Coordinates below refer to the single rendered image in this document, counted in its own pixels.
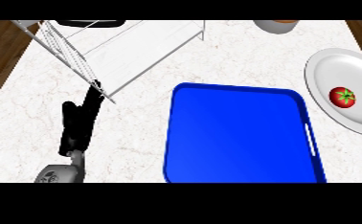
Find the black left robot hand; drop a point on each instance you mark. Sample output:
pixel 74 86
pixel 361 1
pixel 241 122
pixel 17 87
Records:
pixel 80 119

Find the black flat object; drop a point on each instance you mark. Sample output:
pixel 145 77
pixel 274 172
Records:
pixel 89 23

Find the red tomato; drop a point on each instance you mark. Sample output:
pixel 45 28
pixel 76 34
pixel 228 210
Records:
pixel 342 97

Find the blue plastic tray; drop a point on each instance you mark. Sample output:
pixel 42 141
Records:
pixel 240 135

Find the white plate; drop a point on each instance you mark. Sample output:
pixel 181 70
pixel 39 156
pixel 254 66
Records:
pixel 337 74

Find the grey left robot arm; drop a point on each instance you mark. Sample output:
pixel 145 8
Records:
pixel 64 172

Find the grey pot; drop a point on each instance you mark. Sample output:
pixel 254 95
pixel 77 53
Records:
pixel 277 26

